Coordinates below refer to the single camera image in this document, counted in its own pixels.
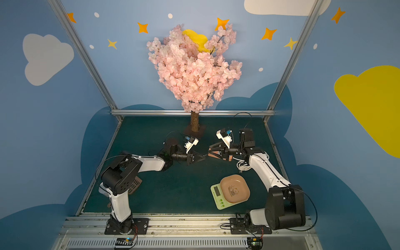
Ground green electronic scale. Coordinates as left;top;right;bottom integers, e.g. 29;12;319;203
210;183;239;210

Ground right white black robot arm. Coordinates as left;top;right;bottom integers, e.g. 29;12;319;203
208;128;306;230

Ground metal frame rail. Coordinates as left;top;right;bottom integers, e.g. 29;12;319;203
46;0;326;123

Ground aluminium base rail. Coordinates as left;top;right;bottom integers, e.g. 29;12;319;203
52;213;322;250

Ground pink cherry blossom tree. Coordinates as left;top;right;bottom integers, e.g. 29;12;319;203
146;24;243;134

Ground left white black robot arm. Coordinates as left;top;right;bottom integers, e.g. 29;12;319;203
99;137;205;235

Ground white power strip cord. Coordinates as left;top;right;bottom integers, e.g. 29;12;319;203
233;158;252;173

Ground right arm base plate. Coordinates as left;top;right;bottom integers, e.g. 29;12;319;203
229;218;272;235

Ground pink square plate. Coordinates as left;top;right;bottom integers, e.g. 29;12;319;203
220;175;251;204

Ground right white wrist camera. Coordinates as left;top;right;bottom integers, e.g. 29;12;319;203
216;128;233;148

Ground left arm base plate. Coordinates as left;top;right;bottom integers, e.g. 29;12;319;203
104;217;150;235

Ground orange power strip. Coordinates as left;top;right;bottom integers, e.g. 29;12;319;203
207;151;233;161

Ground brown slotted scoop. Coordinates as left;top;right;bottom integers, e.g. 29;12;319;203
128;176;142;195

